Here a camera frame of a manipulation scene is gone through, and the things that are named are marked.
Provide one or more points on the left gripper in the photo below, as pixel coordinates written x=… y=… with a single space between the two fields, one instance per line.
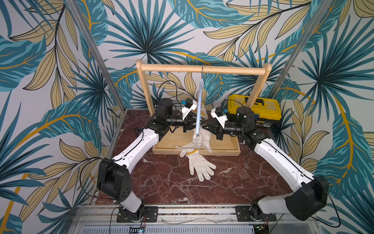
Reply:
x=188 y=121

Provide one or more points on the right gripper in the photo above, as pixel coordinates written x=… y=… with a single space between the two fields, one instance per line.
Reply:
x=219 y=130

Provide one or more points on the white glove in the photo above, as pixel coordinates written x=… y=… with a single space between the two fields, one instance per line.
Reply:
x=202 y=141
x=187 y=148
x=203 y=112
x=200 y=166

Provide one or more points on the light blue clip hanger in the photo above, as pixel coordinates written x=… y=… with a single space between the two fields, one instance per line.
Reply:
x=198 y=116

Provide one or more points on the white glove bottom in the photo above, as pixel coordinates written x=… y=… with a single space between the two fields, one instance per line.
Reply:
x=200 y=166

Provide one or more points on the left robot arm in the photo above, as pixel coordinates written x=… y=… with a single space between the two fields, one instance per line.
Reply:
x=114 y=176

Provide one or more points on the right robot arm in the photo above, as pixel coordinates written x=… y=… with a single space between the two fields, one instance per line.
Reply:
x=309 y=193

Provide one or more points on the white glove back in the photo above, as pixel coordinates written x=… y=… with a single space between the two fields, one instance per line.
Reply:
x=187 y=148

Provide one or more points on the yellow black toolbox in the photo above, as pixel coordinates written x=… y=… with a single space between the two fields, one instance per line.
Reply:
x=267 y=111

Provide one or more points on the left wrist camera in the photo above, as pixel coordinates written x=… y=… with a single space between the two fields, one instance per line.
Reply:
x=188 y=105

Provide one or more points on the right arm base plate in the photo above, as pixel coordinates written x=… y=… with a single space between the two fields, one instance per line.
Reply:
x=253 y=214

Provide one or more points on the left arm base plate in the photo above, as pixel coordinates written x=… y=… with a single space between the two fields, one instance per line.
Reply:
x=149 y=214

